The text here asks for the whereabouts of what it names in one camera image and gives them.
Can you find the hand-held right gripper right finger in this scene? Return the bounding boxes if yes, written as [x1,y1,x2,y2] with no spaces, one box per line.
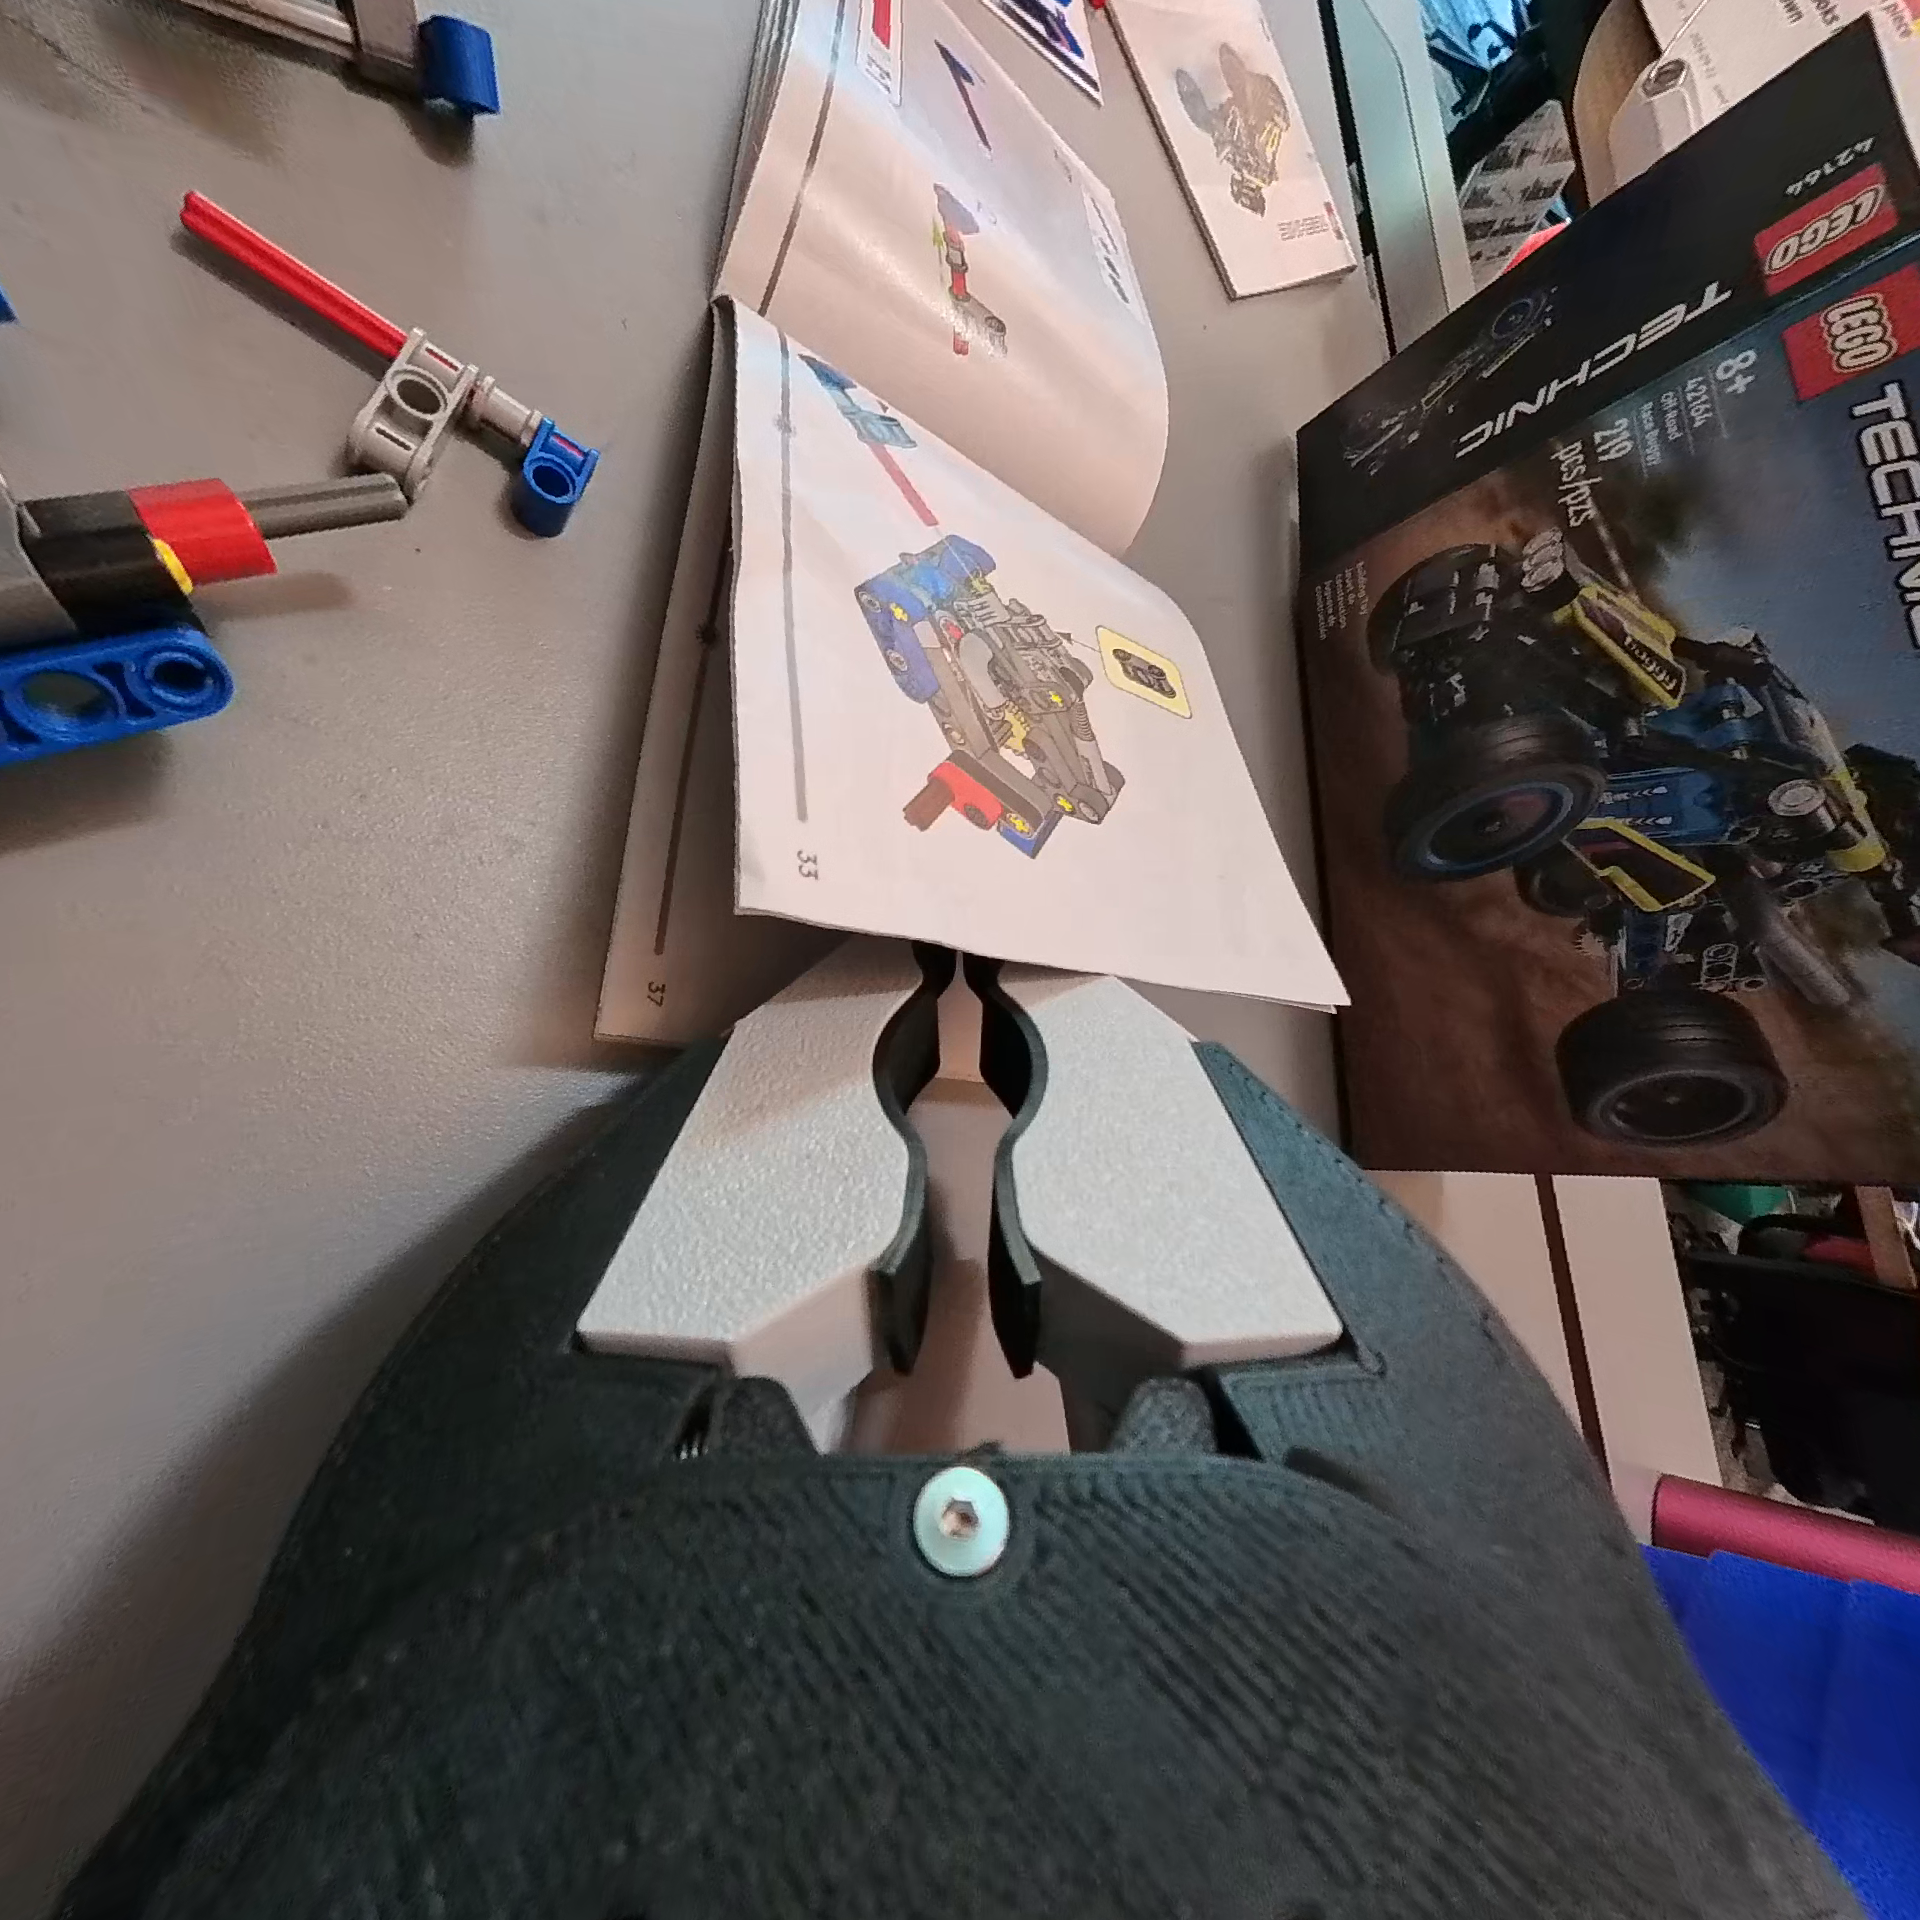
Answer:
[960,952,1344,1453]

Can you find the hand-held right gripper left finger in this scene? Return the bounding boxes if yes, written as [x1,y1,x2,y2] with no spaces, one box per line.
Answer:
[576,944,961,1453]

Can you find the lego instruction booklet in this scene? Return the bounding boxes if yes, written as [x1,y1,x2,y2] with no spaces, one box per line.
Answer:
[591,0,1353,1052]

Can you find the partly built lego vehicle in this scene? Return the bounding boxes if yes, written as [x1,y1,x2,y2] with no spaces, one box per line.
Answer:
[0,287,409,770]

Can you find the red lego axle with connectors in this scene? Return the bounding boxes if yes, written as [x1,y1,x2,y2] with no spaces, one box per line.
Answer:
[181,191,600,539]

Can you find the dark grey lego L beam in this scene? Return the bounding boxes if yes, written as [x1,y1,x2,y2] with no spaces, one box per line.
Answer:
[181,0,501,121]

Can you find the lego set box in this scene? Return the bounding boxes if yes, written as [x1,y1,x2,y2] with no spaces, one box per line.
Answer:
[1294,11,1920,1192]

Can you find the small lego leaflet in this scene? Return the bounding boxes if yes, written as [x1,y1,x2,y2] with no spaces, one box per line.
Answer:
[1118,0,1363,303]

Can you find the lego sticker sheet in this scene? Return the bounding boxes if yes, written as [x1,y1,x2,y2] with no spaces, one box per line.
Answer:
[982,0,1105,108]

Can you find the maroon tube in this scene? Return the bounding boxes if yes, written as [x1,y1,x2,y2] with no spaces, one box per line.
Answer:
[1649,1471,1920,1595]

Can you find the blue plastic bin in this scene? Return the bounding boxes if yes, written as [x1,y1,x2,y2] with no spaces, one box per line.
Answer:
[1638,1543,1920,1920]

